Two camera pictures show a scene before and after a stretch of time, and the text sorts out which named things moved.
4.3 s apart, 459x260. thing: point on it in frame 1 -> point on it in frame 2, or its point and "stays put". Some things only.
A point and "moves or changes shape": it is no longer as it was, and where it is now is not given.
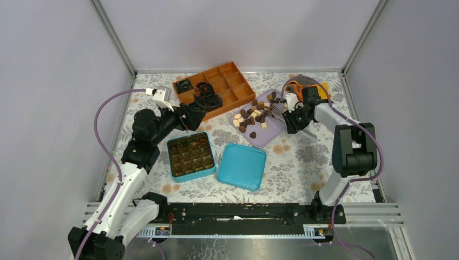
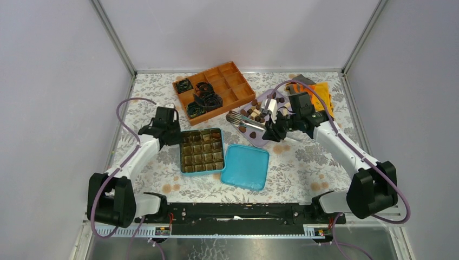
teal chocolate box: [191, 157] moves or changes shape
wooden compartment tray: [215, 90] stays put
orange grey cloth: [296, 86] stays put
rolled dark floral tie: [183, 85] stays put
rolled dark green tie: [196, 109] stays put
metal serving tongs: [277, 113] moves or changes shape
